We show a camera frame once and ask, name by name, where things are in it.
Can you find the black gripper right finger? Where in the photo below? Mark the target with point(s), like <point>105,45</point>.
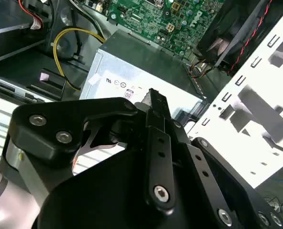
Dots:
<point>203,171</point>

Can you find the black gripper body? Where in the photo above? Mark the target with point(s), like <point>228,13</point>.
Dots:
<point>103,202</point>

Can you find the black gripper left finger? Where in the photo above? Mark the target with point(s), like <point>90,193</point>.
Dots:
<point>48,133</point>

